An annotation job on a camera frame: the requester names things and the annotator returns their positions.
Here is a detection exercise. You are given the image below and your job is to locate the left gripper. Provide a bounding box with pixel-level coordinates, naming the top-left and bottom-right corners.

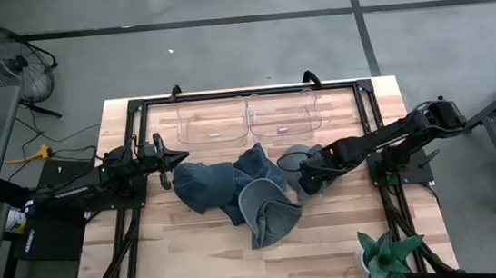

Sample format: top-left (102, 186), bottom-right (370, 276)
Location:
top-left (137, 129), bottom-right (193, 193)

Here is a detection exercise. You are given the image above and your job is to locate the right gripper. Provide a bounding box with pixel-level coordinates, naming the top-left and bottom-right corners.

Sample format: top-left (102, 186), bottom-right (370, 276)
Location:
top-left (296, 140), bottom-right (355, 198)

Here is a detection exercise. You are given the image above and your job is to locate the light grey hat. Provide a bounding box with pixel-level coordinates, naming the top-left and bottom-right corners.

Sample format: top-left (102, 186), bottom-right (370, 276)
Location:
top-left (274, 141), bottom-right (331, 204)

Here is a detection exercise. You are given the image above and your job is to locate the dark blue cap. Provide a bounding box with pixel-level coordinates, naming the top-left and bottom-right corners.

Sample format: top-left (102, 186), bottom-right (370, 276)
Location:
top-left (170, 157), bottom-right (240, 218)

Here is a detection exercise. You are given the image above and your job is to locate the dark grey bucket hat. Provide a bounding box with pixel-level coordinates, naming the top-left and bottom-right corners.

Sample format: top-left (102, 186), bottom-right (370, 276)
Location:
top-left (235, 174), bottom-right (306, 252)

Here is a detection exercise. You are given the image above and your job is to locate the clear plastic bin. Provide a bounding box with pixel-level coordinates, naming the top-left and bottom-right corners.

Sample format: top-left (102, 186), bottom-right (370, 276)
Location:
top-left (244, 86), bottom-right (324, 141)
top-left (174, 94), bottom-right (252, 147)

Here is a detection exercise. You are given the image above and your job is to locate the white plant pot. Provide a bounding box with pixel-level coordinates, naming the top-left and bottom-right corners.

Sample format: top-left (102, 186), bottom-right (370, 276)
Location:
top-left (352, 246), bottom-right (372, 278)

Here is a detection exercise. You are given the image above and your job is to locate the green artificial plant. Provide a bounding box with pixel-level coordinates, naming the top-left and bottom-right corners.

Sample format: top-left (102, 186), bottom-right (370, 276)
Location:
top-left (355, 224), bottom-right (430, 278)

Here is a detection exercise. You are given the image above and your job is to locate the black flat box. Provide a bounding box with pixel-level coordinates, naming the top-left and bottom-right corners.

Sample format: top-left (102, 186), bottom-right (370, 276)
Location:
top-left (32, 153), bottom-right (101, 194)

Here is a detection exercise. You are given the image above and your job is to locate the yellow power plug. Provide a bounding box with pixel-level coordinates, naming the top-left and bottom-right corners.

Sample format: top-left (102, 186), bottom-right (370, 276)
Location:
top-left (1, 143), bottom-right (55, 166)

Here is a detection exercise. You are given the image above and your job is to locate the black Husky tool bag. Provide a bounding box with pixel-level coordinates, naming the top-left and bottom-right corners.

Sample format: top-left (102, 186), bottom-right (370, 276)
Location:
top-left (10, 207), bottom-right (93, 268)

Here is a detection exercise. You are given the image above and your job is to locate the white labelled can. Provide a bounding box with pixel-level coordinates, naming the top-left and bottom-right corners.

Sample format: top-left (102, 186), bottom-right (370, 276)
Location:
top-left (1, 205), bottom-right (30, 237)

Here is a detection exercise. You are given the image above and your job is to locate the black floor fan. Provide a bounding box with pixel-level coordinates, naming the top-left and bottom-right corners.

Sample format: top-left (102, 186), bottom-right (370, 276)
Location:
top-left (0, 18), bottom-right (64, 125)

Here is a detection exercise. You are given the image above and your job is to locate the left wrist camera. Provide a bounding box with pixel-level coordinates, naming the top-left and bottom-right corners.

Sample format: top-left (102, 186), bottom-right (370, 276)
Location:
top-left (137, 140), bottom-right (156, 159)

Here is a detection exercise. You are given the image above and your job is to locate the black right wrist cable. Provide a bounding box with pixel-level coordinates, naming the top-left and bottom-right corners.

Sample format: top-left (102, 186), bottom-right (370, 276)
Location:
top-left (275, 149), bottom-right (314, 175)

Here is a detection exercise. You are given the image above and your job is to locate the black aluminium frame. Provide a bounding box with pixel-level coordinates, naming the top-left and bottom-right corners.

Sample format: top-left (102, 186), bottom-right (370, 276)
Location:
top-left (55, 68), bottom-right (461, 278)

